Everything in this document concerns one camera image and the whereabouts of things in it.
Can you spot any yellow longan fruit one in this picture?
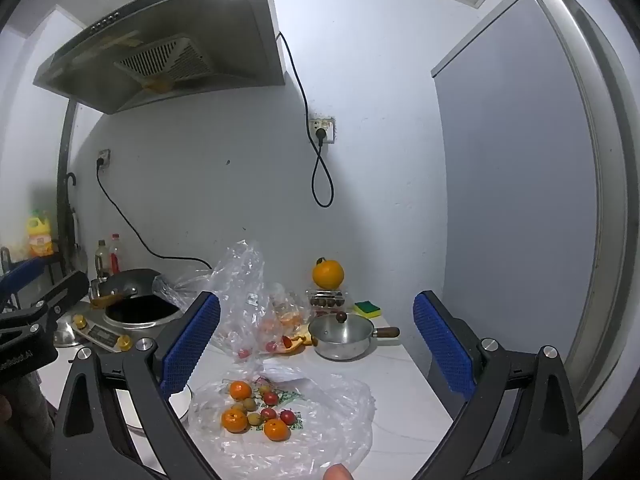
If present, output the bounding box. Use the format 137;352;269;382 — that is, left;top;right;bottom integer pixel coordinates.
247;413;262;427

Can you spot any dark sauce bottle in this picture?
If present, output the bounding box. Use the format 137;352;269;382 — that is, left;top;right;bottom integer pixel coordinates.
94;240;111;281

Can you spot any steel pot lid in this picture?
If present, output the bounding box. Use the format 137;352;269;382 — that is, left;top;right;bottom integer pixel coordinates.
53;315;79;348

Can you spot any white round plate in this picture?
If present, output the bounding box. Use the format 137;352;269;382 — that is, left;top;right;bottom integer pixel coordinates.
116;385;192;434

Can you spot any steel range hood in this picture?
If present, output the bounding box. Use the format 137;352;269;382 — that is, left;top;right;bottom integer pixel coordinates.
34;0;284;115

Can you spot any steel induction cooker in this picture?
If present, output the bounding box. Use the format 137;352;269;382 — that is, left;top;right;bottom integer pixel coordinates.
70;295;182;353

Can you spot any mandarin orange one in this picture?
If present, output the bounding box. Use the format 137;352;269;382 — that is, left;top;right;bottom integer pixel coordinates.
220;408;250;434

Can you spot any red cherry tomato three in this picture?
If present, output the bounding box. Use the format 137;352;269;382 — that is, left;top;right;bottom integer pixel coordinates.
262;391;280;406

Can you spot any red cherry tomato two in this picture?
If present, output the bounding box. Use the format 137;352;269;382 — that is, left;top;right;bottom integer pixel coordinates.
260;408;278;422

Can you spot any clear crumpled plastic bag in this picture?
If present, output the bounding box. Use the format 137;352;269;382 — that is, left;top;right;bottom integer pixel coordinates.
153;240;310;362

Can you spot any white wall socket left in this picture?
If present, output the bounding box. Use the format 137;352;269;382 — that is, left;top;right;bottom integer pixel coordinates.
96;148;111;168

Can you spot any black cooker power cable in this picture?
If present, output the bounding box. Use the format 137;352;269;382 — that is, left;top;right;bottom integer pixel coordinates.
95;157;214;271

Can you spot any mandarin orange three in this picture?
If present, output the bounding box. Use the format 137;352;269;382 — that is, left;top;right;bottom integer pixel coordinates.
228;380;253;402

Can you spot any orange peel pile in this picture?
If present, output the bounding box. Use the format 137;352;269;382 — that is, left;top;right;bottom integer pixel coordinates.
278;324;314;354

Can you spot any white wall socket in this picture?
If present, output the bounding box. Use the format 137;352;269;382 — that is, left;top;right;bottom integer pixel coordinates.
96;148;111;168
309;117;335;144

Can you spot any black wok wooden handle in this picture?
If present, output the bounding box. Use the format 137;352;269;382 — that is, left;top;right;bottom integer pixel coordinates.
88;268;163;309

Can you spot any black hood power cable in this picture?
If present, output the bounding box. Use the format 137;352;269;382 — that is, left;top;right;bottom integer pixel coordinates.
276;31;335;209

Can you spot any white wall socket right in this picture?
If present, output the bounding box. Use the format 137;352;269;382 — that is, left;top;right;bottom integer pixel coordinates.
309;117;335;144

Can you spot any red cherry tomato one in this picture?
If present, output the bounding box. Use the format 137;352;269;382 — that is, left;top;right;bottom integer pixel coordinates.
280;410;297;426

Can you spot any yellow green sponge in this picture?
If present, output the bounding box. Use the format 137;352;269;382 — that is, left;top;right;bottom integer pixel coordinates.
354;300;382;318

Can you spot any yellow longan fruit two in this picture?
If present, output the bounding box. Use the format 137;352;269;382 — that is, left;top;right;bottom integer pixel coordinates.
242;398;257;412

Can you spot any red cap bottle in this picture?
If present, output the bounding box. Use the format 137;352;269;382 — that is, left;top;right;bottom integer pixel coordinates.
110;233;122;275

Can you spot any small steel lidded pot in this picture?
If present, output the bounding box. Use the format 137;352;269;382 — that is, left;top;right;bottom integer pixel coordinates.
308;312;400;362

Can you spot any flat printed plastic bag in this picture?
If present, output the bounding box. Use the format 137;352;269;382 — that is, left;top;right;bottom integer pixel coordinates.
189;361;375;479

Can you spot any large orange on box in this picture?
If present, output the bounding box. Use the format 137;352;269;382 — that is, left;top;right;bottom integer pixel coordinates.
311;258;345;290

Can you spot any person thumb tip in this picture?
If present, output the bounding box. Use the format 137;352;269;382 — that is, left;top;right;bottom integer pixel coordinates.
323;464;354;480

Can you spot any grey refrigerator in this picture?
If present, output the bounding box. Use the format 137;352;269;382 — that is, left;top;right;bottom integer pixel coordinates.
432;0;639;406

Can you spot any clear box of chestnuts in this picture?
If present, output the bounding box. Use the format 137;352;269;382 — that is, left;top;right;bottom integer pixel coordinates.
306;288;347;311

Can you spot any mandarin orange two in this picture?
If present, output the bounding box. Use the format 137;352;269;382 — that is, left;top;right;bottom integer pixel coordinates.
262;418;291;442

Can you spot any yellow oil jug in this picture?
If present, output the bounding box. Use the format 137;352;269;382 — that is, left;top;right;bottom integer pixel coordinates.
26;210;54;257

